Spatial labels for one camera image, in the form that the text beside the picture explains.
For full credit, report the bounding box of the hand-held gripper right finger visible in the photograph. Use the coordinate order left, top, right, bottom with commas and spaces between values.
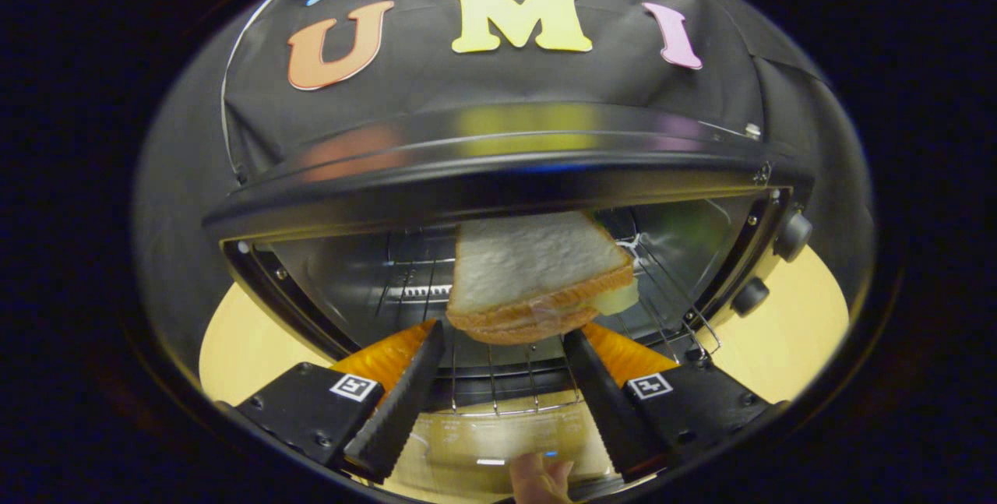
563, 322, 784, 484

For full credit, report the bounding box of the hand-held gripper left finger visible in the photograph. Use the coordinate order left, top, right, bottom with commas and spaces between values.
234, 321, 446, 484

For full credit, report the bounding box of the white bread sandwich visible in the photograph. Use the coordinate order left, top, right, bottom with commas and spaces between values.
446, 212, 639, 346

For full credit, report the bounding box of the black toaster oven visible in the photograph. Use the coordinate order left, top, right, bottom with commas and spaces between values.
201, 103, 815, 501

